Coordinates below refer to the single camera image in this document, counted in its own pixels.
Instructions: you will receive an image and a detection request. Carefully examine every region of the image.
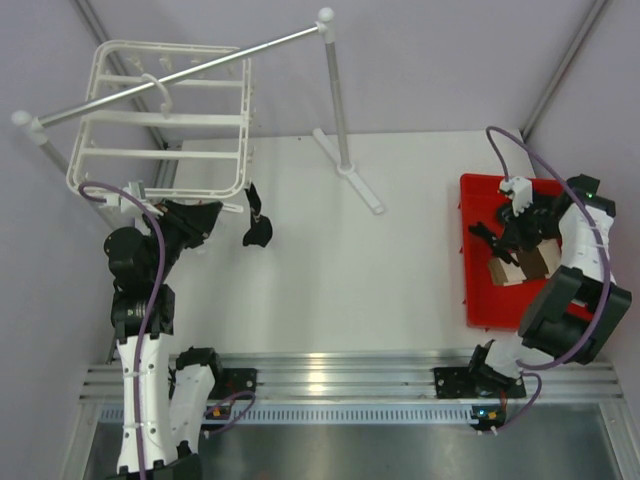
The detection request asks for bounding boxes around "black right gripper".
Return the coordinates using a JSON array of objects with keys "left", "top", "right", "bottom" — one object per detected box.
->
[{"left": 498, "top": 200, "right": 564, "bottom": 255}]

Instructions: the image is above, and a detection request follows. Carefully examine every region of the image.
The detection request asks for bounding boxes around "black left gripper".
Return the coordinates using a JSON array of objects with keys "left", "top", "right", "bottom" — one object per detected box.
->
[{"left": 146, "top": 196, "right": 223, "bottom": 281}]

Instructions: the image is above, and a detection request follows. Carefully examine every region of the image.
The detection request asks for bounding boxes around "black white-striped sock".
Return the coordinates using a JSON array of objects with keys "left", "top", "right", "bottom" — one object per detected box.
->
[{"left": 242, "top": 183, "right": 273, "bottom": 248}]

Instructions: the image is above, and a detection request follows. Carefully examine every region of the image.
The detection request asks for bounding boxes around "white plastic clip hanger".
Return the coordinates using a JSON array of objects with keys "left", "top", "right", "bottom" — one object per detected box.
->
[{"left": 66, "top": 40, "right": 254, "bottom": 213}]

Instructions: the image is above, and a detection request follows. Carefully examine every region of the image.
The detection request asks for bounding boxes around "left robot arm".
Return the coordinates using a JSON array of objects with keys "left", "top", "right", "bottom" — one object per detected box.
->
[{"left": 104, "top": 200, "right": 226, "bottom": 479}]

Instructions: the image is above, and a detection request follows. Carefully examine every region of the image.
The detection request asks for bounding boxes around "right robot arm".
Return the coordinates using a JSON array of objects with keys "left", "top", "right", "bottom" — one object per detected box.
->
[{"left": 466, "top": 174, "right": 632, "bottom": 397}]

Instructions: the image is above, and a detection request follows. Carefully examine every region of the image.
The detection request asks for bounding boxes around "black sock bundle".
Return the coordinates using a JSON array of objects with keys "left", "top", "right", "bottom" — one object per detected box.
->
[{"left": 496, "top": 202, "right": 516, "bottom": 230}]

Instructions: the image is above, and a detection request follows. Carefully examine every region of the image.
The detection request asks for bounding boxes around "brown cream striped sock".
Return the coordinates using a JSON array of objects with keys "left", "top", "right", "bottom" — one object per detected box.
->
[{"left": 488, "top": 240, "right": 561, "bottom": 287}]

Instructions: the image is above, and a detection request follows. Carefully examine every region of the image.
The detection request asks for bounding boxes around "red plastic tray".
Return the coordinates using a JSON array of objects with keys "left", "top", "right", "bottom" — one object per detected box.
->
[{"left": 459, "top": 173, "right": 566, "bottom": 331}]

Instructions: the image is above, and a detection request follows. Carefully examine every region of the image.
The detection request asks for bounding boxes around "silver clothes rack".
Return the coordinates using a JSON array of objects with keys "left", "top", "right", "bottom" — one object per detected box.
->
[{"left": 11, "top": 7, "right": 384, "bottom": 215}]

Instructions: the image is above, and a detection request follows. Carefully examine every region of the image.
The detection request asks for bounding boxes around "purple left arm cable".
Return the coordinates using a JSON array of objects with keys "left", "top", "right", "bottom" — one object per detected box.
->
[{"left": 79, "top": 180, "right": 166, "bottom": 479}]

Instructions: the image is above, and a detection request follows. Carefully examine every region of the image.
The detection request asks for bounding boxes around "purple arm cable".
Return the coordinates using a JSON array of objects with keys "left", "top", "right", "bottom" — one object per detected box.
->
[
  {"left": 484, "top": 125, "right": 614, "bottom": 436},
  {"left": 79, "top": 180, "right": 166, "bottom": 479}
]

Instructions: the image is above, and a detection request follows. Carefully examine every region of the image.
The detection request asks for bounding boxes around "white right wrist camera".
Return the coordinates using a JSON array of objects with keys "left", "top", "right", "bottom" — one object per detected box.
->
[{"left": 499, "top": 176, "right": 533, "bottom": 217}]

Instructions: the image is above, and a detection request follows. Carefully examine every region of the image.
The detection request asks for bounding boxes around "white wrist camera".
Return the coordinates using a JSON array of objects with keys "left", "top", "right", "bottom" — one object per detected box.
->
[
  {"left": 499, "top": 176, "right": 533, "bottom": 217},
  {"left": 104, "top": 182, "right": 146, "bottom": 217}
]

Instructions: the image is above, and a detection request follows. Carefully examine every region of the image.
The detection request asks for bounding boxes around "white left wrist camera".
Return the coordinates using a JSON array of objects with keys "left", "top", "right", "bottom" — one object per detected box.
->
[{"left": 104, "top": 182, "right": 146, "bottom": 217}]

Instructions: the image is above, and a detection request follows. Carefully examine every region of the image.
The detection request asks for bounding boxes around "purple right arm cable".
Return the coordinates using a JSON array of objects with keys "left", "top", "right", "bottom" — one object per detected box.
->
[{"left": 484, "top": 125, "right": 614, "bottom": 436}]

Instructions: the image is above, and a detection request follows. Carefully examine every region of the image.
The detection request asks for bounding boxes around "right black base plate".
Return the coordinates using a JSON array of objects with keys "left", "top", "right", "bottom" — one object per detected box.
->
[{"left": 433, "top": 367, "right": 527, "bottom": 405}]

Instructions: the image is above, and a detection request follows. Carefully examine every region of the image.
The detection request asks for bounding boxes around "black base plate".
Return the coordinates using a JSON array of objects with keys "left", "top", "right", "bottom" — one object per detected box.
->
[
  {"left": 208, "top": 367, "right": 258, "bottom": 400},
  {"left": 433, "top": 367, "right": 527, "bottom": 405}
]

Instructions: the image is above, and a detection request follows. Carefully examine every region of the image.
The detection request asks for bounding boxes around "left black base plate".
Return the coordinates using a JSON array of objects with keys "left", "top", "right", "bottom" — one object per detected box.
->
[{"left": 208, "top": 367, "right": 258, "bottom": 400}]

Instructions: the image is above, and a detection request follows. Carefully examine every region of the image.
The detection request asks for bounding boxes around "aluminium mounting rail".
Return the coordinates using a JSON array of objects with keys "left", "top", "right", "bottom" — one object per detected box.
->
[{"left": 79, "top": 349, "right": 626, "bottom": 401}]

